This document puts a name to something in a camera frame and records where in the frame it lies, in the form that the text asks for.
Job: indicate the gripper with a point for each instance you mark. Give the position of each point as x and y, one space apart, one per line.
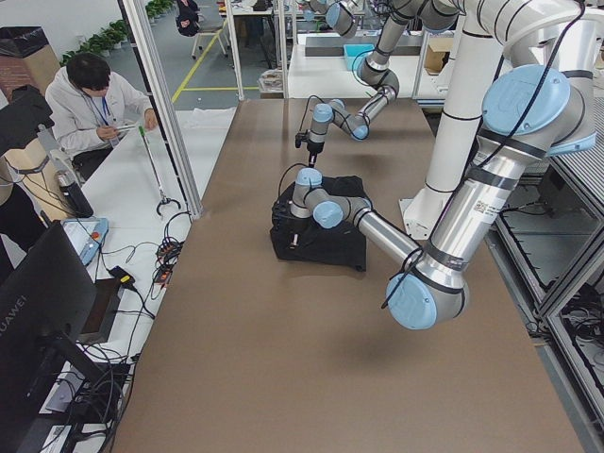
293 227
313 147

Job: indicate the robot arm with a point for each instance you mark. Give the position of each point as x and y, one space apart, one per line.
521 90
372 69

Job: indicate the blue plastic bin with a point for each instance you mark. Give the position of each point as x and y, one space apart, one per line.
354 53

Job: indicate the orange power strip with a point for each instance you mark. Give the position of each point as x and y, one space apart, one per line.
166 258

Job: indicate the grabber reacher tool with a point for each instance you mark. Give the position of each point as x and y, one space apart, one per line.
164 200

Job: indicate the blue teach pendant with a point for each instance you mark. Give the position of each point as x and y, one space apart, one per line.
86 235

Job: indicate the seated person white hoodie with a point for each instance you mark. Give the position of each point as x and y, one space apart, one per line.
89 103

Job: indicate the black computer monitor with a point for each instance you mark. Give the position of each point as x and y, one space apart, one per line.
45 303

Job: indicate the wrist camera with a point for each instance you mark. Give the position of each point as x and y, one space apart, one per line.
300 138

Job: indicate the aluminium frame post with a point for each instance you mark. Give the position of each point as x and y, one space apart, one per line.
147 55

